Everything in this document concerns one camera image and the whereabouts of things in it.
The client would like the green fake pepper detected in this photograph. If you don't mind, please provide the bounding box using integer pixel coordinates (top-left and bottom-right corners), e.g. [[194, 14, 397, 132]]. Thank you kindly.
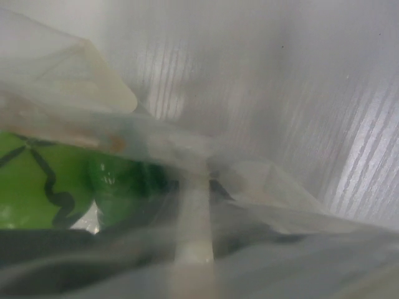
[[88, 154, 179, 233]]

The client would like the green fake melon ball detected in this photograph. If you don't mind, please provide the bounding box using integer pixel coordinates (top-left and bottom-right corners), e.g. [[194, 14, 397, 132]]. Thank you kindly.
[[1, 131, 93, 229]]

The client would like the clear zip top bag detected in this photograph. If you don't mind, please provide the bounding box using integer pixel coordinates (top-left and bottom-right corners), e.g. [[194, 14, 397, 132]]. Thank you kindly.
[[1, 9, 398, 298]]

